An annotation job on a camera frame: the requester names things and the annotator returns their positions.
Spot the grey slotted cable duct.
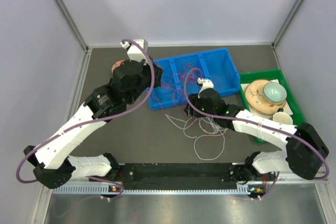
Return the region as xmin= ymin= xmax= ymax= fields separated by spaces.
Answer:
xmin=52 ymin=184 xmax=254 ymax=195

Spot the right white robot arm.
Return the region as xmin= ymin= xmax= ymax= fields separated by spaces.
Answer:
xmin=186 ymin=88 xmax=330 ymax=180

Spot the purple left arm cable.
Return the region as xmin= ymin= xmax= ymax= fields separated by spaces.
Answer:
xmin=16 ymin=38 xmax=155 ymax=201

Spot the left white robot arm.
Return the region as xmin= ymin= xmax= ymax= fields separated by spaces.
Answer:
xmin=24 ymin=60 xmax=164 ymax=189

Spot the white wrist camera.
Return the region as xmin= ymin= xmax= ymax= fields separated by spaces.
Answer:
xmin=197 ymin=78 xmax=214 ymax=94
xmin=120 ymin=39 xmax=148 ymax=63

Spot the white cup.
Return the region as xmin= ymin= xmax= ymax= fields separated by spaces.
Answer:
xmin=272 ymin=111 xmax=293 ymax=125

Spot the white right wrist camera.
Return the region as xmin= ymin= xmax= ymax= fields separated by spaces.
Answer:
xmin=197 ymin=78 xmax=214 ymax=94

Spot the red patterned small plate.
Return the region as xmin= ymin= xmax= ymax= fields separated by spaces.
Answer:
xmin=111 ymin=60 xmax=124 ymax=73

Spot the aluminium frame post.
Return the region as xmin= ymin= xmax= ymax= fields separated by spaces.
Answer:
xmin=54 ymin=0 xmax=89 ymax=51
xmin=271 ymin=0 xmax=304 ymax=49

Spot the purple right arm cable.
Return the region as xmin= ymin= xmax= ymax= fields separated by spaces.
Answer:
xmin=183 ymin=68 xmax=331 ymax=200

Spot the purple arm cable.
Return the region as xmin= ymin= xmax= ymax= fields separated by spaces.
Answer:
xmin=183 ymin=68 xmax=331 ymax=200
xmin=16 ymin=38 xmax=155 ymax=201

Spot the light green bowl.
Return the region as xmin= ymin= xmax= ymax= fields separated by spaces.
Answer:
xmin=263 ymin=82 xmax=287 ymax=103

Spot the blue three-compartment bin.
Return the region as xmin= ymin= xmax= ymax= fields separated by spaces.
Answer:
xmin=149 ymin=48 xmax=240 ymax=110

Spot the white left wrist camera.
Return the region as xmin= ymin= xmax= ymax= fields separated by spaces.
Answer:
xmin=120 ymin=39 xmax=148 ymax=63

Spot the white wire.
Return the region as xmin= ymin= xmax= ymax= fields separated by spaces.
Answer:
xmin=165 ymin=113 xmax=226 ymax=161

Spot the green plastic tray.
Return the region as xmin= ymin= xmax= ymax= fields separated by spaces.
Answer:
xmin=238 ymin=68 xmax=312 ymax=143

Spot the red wire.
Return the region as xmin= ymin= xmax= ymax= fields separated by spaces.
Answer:
xmin=152 ymin=62 xmax=229 ymax=141

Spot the aluminium frame left post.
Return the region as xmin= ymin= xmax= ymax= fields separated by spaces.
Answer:
xmin=54 ymin=0 xmax=89 ymax=51

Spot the tan patterned plate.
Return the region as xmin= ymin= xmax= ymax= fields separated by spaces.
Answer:
xmin=245 ymin=79 xmax=287 ymax=115

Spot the aluminium frame right post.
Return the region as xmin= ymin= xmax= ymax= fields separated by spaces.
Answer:
xmin=271 ymin=0 xmax=304 ymax=49

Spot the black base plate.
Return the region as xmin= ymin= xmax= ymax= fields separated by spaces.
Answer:
xmin=89 ymin=162 xmax=278 ymax=190

